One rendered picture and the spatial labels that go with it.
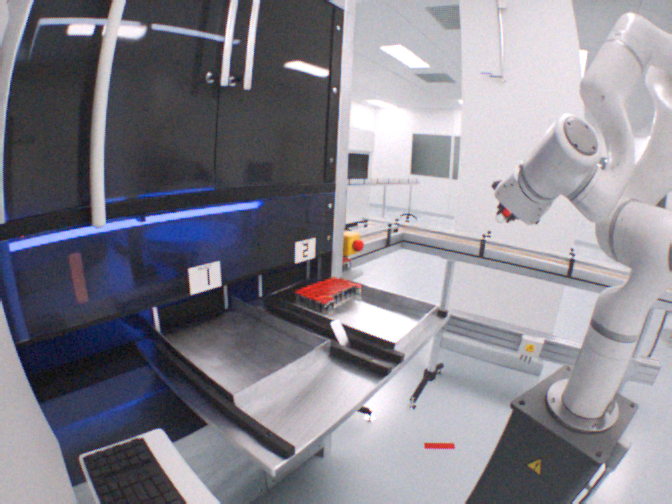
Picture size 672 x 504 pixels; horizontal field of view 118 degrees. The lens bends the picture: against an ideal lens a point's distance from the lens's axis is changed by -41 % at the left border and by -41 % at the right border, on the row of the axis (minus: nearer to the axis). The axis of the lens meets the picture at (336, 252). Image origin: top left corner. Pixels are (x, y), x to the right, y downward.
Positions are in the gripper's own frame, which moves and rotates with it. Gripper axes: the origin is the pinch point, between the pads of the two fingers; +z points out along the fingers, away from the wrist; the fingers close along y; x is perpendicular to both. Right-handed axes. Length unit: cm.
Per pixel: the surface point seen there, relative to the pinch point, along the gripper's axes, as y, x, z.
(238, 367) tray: -22, -60, -1
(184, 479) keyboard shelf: -12, -76, -20
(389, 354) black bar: -0.8, -38.5, 8.2
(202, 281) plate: -41, -54, 3
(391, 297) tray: -8.8, -26.3, 36.0
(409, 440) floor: 46, -69, 103
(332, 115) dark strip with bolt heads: -55, 3, 20
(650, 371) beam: 127, 31, 65
